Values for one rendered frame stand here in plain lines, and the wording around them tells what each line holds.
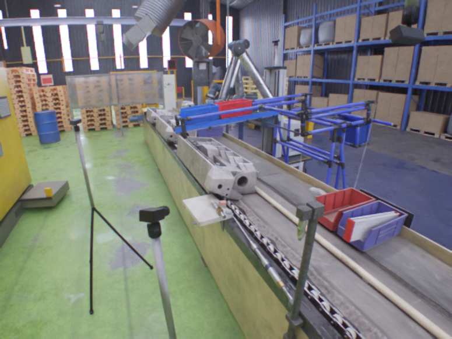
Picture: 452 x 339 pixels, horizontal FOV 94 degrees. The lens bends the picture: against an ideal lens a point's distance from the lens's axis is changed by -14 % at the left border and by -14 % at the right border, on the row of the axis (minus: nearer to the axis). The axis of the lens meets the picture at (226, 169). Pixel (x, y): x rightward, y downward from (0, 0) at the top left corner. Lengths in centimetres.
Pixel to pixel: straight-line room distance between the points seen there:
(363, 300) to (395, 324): 14
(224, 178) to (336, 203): 74
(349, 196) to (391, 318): 86
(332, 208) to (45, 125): 748
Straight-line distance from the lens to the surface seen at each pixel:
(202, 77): 851
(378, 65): 1145
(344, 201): 173
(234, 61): 346
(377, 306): 116
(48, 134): 805
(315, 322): 100
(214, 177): 154
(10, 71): 1000
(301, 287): 88
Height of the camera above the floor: 155
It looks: 21 degrees down
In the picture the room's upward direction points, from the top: straight up
